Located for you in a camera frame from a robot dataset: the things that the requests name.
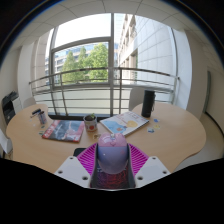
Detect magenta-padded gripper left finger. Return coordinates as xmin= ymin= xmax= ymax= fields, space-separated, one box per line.
xmin=53 ymin=142 xmax=100 ymax=188

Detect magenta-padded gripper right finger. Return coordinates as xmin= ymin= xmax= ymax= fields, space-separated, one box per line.
xmin=127 ymin=142 xmax=173 ymax=188

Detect lilac pink computer mouse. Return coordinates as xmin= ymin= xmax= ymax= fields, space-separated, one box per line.
xmin=96 ymin=132 xmax=129 ymax=175

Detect black mouse pad red-blue print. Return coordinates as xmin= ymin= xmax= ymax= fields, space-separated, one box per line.
xmin=73 ymin=147 xmax=131 ymax=190

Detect red dark magazine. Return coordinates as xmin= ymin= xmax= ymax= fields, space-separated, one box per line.
xmin=41 ymin=119 xmax=86 ymax=144

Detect white mug with plant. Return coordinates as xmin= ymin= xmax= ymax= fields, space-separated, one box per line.
xmin=83 ymin=113 xmax=98 ymax=133

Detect light blue picture book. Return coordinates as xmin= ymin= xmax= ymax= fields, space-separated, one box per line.
xmin=99 ymin=110 xmax=150 ymax=137

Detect patterned drink can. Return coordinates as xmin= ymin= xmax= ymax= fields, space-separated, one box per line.
xmin=37 ymin=110 xmax=48 ymax=126

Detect black cylinder speaker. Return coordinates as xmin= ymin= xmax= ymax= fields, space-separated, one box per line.
xmin=141 ymin=89 xmax=156 ymax=118

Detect small black stapler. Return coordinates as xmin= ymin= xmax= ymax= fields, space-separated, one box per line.
xmin=30 ymin=108 xmax=42 ymax=118

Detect white chair backrest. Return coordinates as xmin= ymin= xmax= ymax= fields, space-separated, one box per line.
xmin=129 ymin=87 xmax=145 ymax=111
xmin=22 ymin=96 xmax=37 ymax=109

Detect white chair wooden legs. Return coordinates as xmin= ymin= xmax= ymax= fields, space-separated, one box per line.
xmin=0 ymin=128 xmax=14 ymax=156

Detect black office printer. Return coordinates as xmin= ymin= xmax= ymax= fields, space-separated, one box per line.
xmin=1 ymin=91 xmax=22 ymax=126

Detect grey-green door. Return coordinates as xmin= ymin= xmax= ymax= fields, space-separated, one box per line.
xmin=203 ymin=70 xmax=212 ymax=114

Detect metal balcony railing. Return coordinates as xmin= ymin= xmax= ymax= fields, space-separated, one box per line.
xmin=28 ymin=66 xmax=180 ymax=116

